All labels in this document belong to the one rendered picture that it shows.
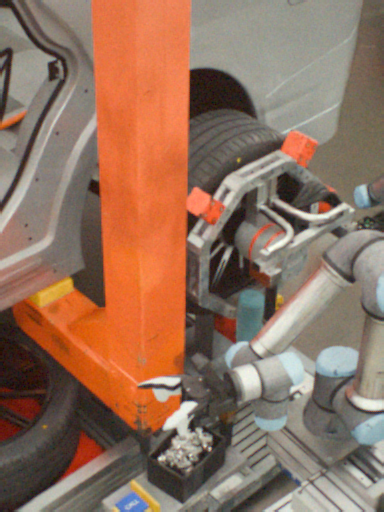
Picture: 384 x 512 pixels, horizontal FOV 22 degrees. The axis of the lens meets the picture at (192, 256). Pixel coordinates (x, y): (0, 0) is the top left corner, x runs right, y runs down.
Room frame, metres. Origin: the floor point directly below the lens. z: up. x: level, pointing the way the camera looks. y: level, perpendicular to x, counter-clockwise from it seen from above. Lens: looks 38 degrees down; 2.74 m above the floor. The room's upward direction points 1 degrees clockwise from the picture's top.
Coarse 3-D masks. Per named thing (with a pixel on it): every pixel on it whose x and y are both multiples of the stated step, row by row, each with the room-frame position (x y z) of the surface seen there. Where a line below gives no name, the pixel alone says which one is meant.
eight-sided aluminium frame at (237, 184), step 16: (272, 160) 2.54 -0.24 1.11; (288, 160) 2.52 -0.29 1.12; (240, 176) 2.43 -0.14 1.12; (256, 176) 2.43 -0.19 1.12; (272, 176) 2.48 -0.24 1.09; (304, 176) 2.58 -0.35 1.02; (224, 192) 2.40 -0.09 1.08; (240, 192) 2.38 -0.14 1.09; (304, 208) 2.66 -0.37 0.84; (208, 224) 2.36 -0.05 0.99; (304, 224) 2.65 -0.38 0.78; (192, 240) 2.31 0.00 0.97; (208, 240) 2.29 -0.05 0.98; (192, 256) 2.31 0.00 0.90; (208, 256) 2.30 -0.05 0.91; (192, 272) 2.31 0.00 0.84; (208, 272) 2.30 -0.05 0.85; (192, 288) 2.31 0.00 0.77; (256, 288) 2.52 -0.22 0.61; (208, 304) 2.31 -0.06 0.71; (224, 304) 2.35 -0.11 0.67
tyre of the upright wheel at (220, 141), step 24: (192, 120) 2.65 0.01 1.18; (216, 120) 2.65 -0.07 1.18; (240, 120) 2.68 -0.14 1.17; (192, 144) 2.54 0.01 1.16; (216, 144) 2.52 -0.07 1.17; (240, 144) 2.52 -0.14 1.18; (264, 144) 2.57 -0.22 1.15; (192, 168) 2.45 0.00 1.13; (216, 168) 2.43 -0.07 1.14; (192, 216) 2.37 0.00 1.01; (240, 288) 2.53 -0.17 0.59; (192, 312) 2.38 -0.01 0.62
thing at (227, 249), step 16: (256, 160) 2.55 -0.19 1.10; (288, 176) 2.67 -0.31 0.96; (288, 192) 2.70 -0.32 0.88; (240, 208) 2.54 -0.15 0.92; (272, 208) 2.74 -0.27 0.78; (224, 224) 2.49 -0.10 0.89; (240, 224) 2.60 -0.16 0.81; (224, 240) 2.53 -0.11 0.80; (224, 256) 2.50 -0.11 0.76; (240, 256) 2.55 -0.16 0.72; (224, 272) 2.59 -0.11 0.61; (240, 272) 2.55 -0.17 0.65; (208, 288) 2.46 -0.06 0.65; (224, 288) 2.50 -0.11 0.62
